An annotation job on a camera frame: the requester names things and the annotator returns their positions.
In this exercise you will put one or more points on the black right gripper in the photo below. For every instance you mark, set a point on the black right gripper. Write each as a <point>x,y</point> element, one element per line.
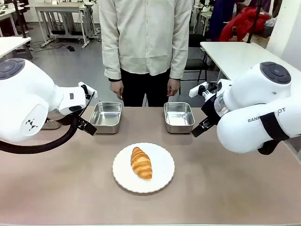
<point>210,110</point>

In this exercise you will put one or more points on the person left forearm white sleeve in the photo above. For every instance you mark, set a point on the person left forearm white sleeve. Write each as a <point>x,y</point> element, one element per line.
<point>179,58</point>

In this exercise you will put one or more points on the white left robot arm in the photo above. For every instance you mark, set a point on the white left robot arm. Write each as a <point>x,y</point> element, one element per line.
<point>26,94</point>

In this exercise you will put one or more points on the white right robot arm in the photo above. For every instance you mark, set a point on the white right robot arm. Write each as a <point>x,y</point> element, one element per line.
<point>254,122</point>

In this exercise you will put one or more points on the person right forearm white sleeve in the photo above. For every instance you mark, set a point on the person right forearm white sleeve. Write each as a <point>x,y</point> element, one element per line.
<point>112,61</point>

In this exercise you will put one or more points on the rectangular steel container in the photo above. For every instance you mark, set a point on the rectangular steel container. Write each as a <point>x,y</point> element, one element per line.
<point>50,124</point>
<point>179,116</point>
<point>105,117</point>

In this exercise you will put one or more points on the golden croissant bread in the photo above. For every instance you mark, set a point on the golden croissant bread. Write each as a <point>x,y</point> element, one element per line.
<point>141,163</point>

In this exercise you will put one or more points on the person right hand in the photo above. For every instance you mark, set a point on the person right hand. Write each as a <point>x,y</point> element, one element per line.
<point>117,89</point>

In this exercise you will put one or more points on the person left hand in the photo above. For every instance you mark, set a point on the person left hand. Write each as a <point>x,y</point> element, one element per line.
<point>173,87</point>

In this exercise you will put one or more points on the white scalloped plate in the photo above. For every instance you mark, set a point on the white scalloped plate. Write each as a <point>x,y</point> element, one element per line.
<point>162,164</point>

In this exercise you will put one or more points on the person black trousers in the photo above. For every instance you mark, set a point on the person black trousers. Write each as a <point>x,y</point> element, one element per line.
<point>145,89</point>

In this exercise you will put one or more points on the black folding chair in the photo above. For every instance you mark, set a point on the black folding chair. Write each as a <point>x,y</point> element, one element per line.
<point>195,56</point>

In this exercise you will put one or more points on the large white side table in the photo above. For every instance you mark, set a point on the large white side table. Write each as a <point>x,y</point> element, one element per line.
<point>235,56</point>

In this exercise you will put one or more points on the black object on floor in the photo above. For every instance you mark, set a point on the black object on floor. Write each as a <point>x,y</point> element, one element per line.
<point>70,48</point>

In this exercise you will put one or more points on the person torso white shirt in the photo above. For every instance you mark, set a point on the person torso white shirt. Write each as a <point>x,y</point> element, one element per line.
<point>145,35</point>

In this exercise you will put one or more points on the red jacket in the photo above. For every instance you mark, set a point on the red jacket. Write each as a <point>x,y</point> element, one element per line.
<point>242,23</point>

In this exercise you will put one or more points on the background person purple clothing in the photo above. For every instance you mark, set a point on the background person purple clothing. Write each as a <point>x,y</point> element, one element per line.
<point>223,16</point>

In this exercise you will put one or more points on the grey background workbench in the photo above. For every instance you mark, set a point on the grey background workbench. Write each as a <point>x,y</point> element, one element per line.
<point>61,14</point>

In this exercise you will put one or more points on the black stand pole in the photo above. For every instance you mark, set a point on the black stand pole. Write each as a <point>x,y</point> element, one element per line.
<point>20,21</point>

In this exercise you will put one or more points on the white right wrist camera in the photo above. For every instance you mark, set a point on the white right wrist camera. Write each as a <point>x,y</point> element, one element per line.
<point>196,90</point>

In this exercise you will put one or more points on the black camera pole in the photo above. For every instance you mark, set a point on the black camera pole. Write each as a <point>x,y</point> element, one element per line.
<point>255,21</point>

